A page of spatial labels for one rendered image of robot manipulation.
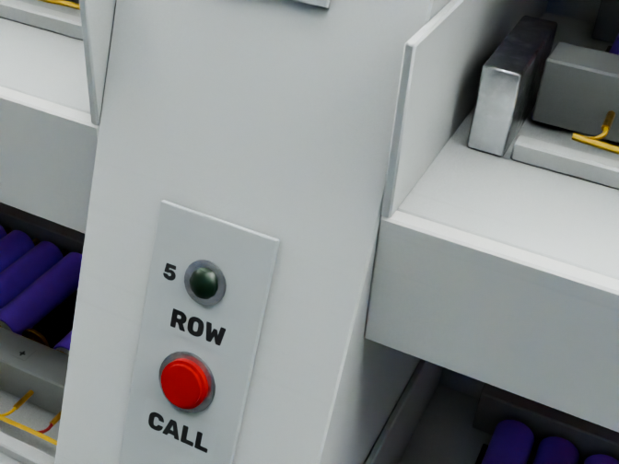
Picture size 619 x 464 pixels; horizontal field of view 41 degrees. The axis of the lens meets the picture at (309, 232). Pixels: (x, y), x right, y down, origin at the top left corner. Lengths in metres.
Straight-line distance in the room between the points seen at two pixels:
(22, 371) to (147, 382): 0.14
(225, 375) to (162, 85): 0.09
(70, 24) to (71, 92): 0.05
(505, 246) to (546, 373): 0.04
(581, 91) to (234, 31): 0.11
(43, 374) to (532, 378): 0.24
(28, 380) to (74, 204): 0.14
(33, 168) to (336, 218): 0.11
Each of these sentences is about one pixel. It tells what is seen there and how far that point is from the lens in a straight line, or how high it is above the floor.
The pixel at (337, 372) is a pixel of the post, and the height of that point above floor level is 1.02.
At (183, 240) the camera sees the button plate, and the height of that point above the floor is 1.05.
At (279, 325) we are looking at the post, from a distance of 0.24.
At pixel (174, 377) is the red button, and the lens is 0.26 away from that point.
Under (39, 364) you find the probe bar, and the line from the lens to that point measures 0.40.
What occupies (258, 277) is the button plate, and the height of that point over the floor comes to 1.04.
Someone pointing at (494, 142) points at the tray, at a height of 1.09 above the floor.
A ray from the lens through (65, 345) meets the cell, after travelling 0.42.
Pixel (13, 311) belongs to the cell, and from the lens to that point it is 0.44.
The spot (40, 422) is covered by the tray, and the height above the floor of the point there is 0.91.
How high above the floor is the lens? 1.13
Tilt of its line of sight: 17 degrees down
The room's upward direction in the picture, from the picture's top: 12 degrees clockwise
